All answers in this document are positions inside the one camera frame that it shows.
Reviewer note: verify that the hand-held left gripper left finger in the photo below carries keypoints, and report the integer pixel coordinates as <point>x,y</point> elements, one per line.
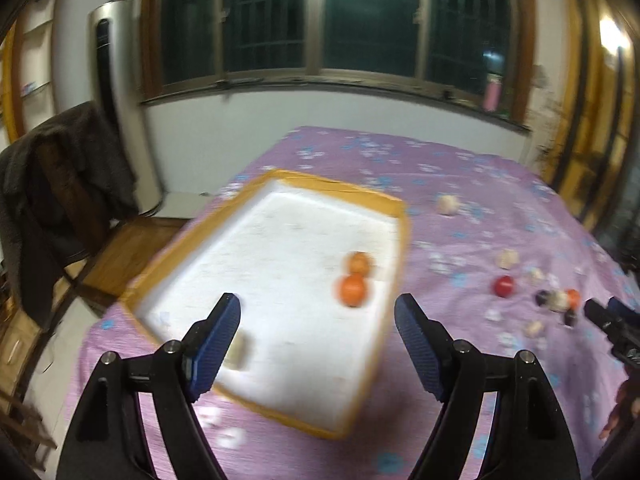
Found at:
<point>216,347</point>

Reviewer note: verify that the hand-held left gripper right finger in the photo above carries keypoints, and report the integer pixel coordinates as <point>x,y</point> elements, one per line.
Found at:
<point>419,347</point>

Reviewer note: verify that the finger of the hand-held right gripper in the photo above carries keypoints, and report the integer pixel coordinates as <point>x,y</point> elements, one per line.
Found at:
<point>597,314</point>
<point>622,308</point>

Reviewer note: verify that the dark purple plum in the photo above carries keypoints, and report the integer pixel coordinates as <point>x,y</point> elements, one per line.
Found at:
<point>570,318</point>
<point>541,298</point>

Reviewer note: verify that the orange mandarin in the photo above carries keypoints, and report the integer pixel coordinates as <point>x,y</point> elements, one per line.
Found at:
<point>359,263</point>
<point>352,291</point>
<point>574,296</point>

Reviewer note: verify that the red plum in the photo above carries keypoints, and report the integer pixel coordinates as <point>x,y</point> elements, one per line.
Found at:
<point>503,286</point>

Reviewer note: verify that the yellow-rimmed white foam tray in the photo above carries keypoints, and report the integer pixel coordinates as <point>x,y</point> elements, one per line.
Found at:
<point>280,270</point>

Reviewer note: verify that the wooden chair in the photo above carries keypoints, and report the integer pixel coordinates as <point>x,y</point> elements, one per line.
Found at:
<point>135,255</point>

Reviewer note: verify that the purple floral bed sheet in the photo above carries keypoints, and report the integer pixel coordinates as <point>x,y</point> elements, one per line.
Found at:
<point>465,170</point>

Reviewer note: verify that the wooden wardrobe with glass doors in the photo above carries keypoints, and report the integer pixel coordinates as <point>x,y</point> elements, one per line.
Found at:
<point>595,110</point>

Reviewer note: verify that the dark jacket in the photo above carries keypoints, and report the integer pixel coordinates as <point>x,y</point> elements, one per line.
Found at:
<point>55,180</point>

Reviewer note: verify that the pink water bottle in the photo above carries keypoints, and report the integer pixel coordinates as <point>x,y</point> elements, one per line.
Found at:
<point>492,94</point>

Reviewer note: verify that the small black object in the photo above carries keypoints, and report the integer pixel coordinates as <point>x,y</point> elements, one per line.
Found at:
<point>447,95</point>

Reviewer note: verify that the silver standing air conditioner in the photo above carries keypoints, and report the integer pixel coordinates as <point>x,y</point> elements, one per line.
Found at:
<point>117,85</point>

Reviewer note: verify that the barred window with wooden frame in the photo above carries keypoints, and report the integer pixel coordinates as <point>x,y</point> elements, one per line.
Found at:
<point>280,20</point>

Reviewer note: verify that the white wall shelf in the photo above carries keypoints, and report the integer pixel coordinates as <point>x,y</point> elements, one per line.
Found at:
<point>35,60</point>

